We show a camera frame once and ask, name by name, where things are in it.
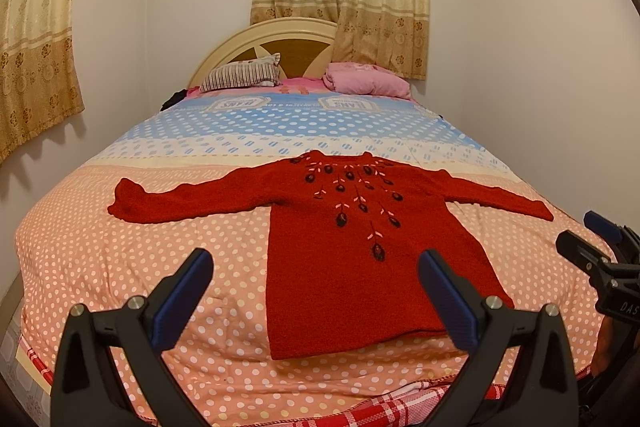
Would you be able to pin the cream wooden headboard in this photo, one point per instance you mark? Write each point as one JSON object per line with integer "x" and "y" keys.
{"x": 305, "y": 46}

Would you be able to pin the red embroidered knit sweater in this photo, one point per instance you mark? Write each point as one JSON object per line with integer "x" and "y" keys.
{"x": 345, "y": 237}

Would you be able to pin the grey striped pillow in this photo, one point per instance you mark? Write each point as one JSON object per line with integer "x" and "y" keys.
{"x": 259, "y": 72}

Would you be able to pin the polka dot bed cover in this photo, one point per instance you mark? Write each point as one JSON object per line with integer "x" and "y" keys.
{"x": 72, "y": 250}

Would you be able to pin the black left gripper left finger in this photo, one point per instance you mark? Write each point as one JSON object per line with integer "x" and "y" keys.
{"x": 87, "y": 389}

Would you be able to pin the pink pillow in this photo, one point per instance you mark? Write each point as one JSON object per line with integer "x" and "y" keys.
{"x": 365, "y": 79}

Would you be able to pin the black item beside bed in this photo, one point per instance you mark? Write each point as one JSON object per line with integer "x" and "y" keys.
{"x": 175, "y": 98}

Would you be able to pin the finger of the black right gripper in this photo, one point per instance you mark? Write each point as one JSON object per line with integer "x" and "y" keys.
{"x": 612, "y": 234}
{"x": 582, "y": 254}

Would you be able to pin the beige side window curtain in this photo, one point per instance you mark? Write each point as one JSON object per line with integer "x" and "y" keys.
{"x": 39, "y": 83}

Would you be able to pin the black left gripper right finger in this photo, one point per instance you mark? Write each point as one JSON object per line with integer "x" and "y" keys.
{"x": 519, "y": 370}

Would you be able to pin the red plaid blanket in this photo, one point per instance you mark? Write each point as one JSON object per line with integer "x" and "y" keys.
{"x": 405, "y": 407}

